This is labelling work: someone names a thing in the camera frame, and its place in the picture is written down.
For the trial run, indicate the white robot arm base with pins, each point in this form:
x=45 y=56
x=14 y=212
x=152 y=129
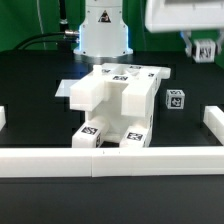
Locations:
x=103 y=35

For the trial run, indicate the white chair seat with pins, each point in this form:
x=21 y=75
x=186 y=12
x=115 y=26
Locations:
x=123 y=120

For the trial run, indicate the white marker base plate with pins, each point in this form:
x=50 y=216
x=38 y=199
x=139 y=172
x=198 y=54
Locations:
x=64 y=87

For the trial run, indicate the white U-shaped obstacle fence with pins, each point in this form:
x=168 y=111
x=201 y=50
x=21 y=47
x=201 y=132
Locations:
x=101 y=162

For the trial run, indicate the white tagged cube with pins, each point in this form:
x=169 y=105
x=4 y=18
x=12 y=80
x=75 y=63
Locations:
x=205 y=50
x=175 y=99

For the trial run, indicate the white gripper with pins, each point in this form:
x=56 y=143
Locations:
x=184 y=16

